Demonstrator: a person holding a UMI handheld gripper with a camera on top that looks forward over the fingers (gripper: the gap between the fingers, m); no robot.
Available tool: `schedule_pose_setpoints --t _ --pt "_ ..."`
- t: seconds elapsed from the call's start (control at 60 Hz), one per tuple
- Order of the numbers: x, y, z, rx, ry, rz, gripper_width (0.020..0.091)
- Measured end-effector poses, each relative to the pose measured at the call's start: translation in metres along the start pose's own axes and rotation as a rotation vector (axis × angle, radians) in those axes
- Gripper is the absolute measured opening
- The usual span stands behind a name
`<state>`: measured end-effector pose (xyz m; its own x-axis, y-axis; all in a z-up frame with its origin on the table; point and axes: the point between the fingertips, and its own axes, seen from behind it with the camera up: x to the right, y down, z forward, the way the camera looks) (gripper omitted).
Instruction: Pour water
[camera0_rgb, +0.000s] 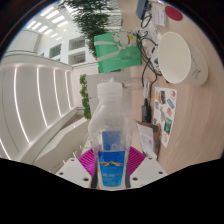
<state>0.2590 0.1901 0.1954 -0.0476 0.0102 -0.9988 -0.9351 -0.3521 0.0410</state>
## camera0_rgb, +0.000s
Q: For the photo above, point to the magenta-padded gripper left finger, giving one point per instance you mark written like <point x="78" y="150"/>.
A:
<point x="71" y="170"/>

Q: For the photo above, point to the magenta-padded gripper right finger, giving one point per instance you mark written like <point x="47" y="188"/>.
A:
<point x="148" y="170"/>

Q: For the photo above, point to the clear blue-labelled water bottle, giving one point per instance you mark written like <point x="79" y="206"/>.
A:
<point x="110" y="133"/>

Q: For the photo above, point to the white paper booklet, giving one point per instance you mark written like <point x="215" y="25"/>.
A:
<point x="146" y="138"/>

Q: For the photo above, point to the black power adaptor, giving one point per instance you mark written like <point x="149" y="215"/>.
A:
<point x="146" y="113"/>

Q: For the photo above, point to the colourful sticker sheet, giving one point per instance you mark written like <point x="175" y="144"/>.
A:
<point x="165" y="113"/>

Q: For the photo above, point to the green hedge on white planter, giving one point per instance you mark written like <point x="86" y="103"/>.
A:
<point x="85" y="96"/>

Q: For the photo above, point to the clear plastic tumbler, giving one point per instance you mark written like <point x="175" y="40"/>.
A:
<point x="135" y="81"/>

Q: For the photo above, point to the white mug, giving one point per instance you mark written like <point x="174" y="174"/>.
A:
<point x="180" y="60"/>

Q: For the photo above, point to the green printed tote bag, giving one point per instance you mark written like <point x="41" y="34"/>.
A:
<point x="116" y="55"/>

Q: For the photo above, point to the row of potted green trees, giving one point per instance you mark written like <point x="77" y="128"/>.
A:
<point x="91" y="20"/>

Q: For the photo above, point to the white paper card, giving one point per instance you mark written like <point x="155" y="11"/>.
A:
<point x="159" y="14"/>

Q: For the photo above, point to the flat round red coaster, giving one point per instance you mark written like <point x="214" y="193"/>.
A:
<point x="173" y="13"/>

